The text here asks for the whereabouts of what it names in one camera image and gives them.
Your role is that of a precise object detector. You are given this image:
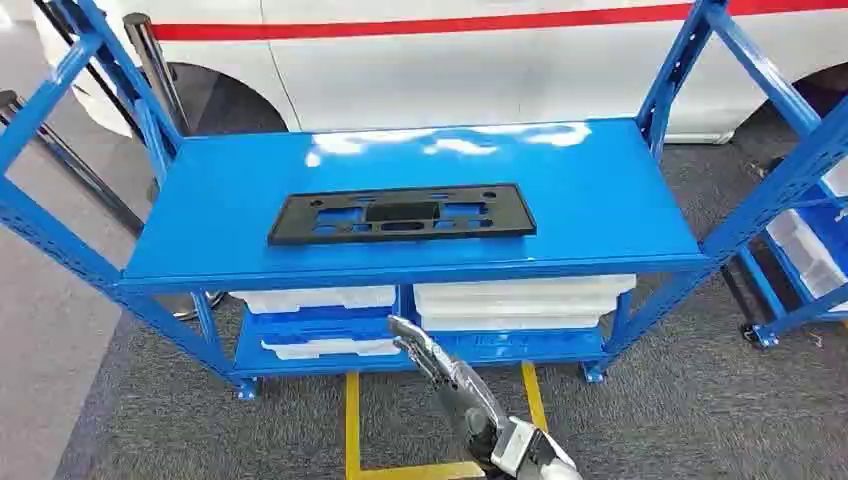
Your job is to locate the black barrier pole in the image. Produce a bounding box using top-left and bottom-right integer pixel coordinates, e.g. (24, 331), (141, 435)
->
(0, 89), (146, 238)
(31, 0), (146, 142)

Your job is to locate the blue metal shelf rack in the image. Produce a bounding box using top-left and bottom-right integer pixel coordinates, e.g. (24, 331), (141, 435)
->
(0, 0), (848, 403)

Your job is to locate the white vehicle with red stripe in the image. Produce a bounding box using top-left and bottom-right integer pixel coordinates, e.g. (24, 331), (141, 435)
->
(31, 0), (848, 145)

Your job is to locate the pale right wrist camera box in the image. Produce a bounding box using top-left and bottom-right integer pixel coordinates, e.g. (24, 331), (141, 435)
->
(492, 417), (539, 477)

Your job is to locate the blue shelf rack with casters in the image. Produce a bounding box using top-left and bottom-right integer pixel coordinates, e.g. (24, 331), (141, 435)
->
(720, 155), (848, 350)

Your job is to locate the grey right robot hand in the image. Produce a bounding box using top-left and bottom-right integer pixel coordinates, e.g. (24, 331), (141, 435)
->
(387, 315), (511, 460)

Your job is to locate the chrome stanchion post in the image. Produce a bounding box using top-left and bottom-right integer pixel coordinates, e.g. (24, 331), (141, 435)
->
(121, 12), (195, 138)

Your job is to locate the large white plastic bin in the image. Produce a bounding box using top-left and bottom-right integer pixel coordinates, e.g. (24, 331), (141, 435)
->
(411, 274), (638, 333)

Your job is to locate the black plastic panel with cutouts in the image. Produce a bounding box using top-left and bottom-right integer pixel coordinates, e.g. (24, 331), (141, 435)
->
(266, 183), (538, 248)

